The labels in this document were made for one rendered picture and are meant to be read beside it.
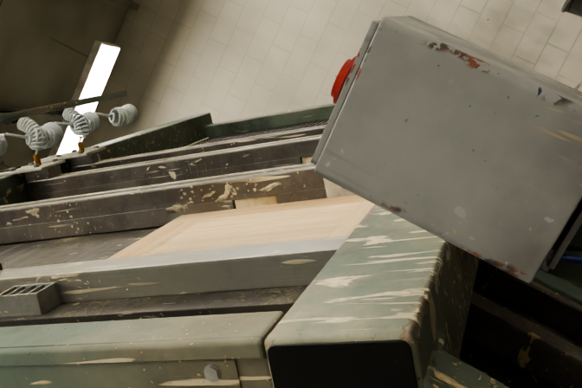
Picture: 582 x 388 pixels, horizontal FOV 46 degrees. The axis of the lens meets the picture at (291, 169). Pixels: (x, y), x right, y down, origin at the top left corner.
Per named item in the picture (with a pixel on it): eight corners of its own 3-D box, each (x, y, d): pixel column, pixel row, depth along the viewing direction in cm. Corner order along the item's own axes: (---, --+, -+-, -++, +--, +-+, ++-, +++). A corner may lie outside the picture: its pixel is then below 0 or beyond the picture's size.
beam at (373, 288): (439, 475, 50) (414, 334, 48) (286, 469, 54) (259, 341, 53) (512, 102, 253) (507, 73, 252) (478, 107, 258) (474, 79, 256)
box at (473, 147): (643, 134, 41) (374, 12, 45) (544, 294, 45) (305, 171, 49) (618, 108, 52) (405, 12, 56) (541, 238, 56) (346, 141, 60)
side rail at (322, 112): (477, 111, 250) (472, 80, 248) (210, 151, 289) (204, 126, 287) (478, 107, 257) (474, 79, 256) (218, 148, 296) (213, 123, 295)
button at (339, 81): (370, 67, 50) (344, 54, 50) (348, 116, 51) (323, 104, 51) (381, 63, 53) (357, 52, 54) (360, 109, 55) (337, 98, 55)
